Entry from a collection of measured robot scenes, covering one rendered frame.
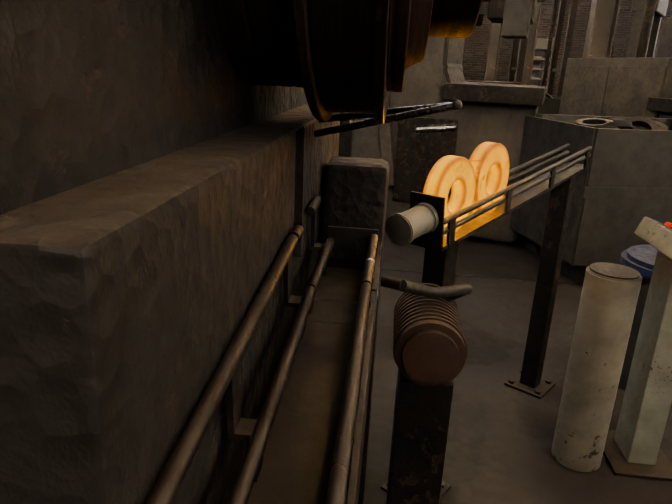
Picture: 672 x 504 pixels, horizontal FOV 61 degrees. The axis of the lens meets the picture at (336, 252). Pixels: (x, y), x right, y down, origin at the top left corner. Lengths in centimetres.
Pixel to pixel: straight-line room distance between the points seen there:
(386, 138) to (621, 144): 128
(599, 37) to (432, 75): 643
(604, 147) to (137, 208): 258
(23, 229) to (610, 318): 132
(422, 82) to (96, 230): 315
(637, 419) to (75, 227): 153
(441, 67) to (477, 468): 232
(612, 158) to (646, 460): 147
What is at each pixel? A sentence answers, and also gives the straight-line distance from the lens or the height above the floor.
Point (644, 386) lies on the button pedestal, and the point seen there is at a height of 23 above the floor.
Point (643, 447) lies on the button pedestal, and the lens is 171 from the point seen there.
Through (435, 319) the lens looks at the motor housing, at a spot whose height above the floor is 53.
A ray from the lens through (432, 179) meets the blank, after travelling 110.
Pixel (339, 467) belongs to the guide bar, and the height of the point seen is 69.
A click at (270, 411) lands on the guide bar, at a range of 45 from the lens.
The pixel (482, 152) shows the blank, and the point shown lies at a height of 78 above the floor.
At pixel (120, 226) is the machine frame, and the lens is 26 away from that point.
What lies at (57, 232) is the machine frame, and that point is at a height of 87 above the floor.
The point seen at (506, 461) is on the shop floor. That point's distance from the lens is 161.
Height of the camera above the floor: 94
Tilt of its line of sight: 18 degrees down
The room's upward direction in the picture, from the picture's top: 3 degrees clockwise
